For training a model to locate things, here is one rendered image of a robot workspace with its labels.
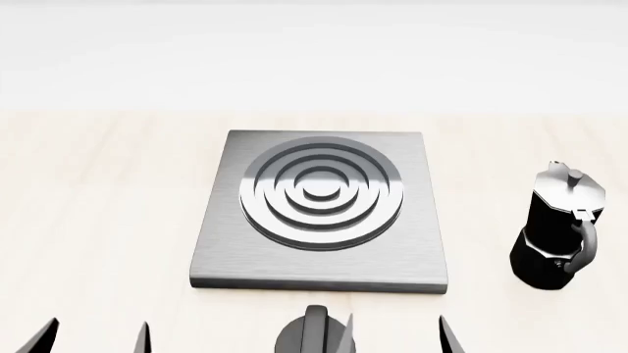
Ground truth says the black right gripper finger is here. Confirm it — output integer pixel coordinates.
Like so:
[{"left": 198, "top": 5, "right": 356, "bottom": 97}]
[
  {"left": 438, "top": 314, "right": 468, "bottom": 353},
  {"left": 334, "top": 312, "right": 355, "bottom": 353}
]

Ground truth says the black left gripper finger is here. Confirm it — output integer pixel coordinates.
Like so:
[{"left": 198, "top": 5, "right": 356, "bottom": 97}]
[
  {"left": 132, "top": 321, "right": 153, "bottom": 353},
  {"left": 13, "top": 317, "right": 60, "bottom": 353}
]

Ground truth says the silver concentric ring burner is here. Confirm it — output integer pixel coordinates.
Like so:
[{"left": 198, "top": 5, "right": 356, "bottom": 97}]
[{"left": 238, "top": 135, "right": 405, "bottom": 252}]

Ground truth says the black and silver moka pot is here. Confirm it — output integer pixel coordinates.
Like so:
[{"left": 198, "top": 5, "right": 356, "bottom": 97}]
[{"left": 508, "top": 160, "right": 607, "bottom": 291}]

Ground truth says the dark grey stove knob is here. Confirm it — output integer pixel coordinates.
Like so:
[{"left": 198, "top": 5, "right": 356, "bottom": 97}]
[{"left": 274, "top": 304, "right": 350, "bottom": 353}]

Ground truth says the silver square stove plate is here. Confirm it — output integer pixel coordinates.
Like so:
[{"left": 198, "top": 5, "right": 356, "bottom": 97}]
[{"left": 188, "top": 128, "right": 450, "bottom": 295}]

